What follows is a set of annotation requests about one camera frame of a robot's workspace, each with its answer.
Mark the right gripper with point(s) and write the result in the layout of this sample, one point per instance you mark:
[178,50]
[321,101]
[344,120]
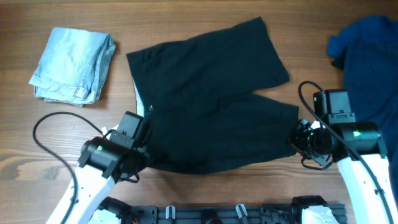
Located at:
[295,142]

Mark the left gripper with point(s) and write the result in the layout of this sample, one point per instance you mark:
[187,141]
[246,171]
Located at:
[145,163]

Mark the black shorts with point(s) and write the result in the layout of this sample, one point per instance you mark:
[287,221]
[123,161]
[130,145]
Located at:
[200,98]

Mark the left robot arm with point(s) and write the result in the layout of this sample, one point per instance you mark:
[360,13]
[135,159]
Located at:
[104,161]

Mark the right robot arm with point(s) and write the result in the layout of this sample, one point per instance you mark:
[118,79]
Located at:
[358,150]

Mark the dark blue garment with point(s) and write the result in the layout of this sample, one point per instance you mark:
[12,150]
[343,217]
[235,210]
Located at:
[366,52]

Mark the folded light blue jeans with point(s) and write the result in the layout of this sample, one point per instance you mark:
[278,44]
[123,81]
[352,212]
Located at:
[73,67]

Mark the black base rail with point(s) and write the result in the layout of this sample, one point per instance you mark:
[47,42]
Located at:
[264,214]

